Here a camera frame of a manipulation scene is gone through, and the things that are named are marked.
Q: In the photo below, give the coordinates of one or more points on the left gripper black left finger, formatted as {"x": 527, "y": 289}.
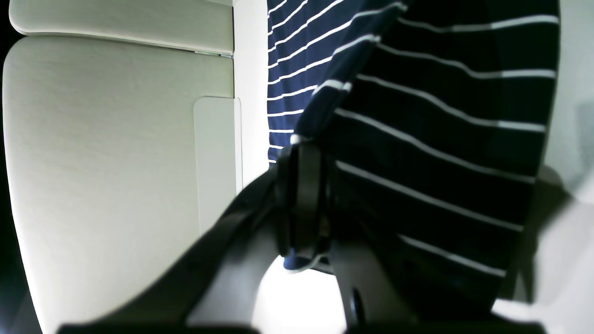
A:
{"x": 212, "y": 288}

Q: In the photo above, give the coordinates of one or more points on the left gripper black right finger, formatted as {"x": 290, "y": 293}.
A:
{"x": 390, "y": 283}

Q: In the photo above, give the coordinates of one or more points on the navy white striped T-shirt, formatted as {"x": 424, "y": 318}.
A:
{"x": 436, "y": 113}

